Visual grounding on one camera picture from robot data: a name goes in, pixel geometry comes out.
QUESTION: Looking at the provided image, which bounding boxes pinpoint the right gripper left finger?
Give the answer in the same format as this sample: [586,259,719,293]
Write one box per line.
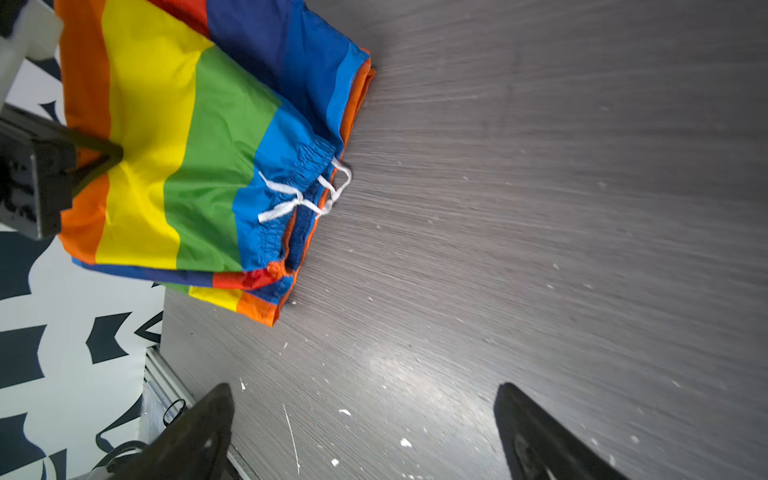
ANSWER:
[109,383,236,479]

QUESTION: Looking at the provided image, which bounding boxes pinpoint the aluminium frame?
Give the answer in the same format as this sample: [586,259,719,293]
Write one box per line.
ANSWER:
[137,344,259,480]

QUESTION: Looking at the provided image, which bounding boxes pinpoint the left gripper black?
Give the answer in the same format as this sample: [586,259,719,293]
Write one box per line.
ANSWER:
[1,103,123,240]

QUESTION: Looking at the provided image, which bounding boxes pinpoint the rainbow coloured shorts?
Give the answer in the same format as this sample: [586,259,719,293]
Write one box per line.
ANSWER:
[54,1,375,326]

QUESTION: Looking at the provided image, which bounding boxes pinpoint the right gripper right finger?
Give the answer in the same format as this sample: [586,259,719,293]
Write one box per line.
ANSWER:
[494,383,627,480]

